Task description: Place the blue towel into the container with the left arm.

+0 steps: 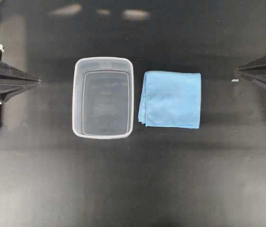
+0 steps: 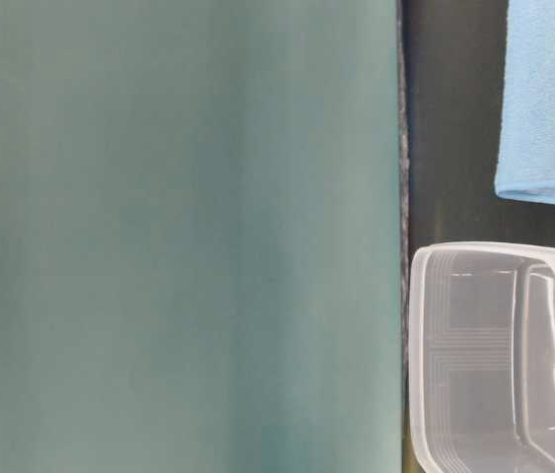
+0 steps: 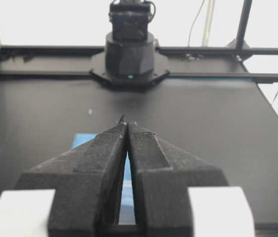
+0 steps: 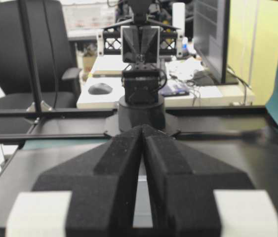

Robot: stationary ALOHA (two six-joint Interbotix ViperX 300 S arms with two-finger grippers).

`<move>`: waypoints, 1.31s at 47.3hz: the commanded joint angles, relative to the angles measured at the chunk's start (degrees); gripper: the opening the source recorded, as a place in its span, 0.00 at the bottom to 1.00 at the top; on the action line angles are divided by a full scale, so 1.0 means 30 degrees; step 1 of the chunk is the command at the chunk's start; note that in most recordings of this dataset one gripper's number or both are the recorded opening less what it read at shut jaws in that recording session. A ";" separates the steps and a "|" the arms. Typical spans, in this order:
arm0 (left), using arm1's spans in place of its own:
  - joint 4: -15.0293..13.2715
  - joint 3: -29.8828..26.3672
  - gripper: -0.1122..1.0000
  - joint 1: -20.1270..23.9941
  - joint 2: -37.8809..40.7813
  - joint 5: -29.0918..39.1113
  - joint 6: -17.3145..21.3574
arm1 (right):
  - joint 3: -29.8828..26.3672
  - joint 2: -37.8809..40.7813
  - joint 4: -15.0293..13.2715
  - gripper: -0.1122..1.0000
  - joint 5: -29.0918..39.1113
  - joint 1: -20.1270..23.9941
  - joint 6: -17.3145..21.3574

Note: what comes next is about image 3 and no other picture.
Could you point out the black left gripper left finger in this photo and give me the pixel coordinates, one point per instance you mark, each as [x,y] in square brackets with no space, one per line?
[87,181]

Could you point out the blue towel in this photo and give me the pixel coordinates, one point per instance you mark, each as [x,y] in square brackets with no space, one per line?
[126,215]

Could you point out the black aluminium frame rail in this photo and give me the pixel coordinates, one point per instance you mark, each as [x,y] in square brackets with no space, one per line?
[171,62]

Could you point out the black vertical frame post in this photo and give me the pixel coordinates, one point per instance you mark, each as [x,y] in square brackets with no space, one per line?
[239,42]

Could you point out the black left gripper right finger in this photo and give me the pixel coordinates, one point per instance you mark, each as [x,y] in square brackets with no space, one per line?
[161,175]

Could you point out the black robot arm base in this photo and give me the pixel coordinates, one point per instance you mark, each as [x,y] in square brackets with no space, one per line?
[130,57]

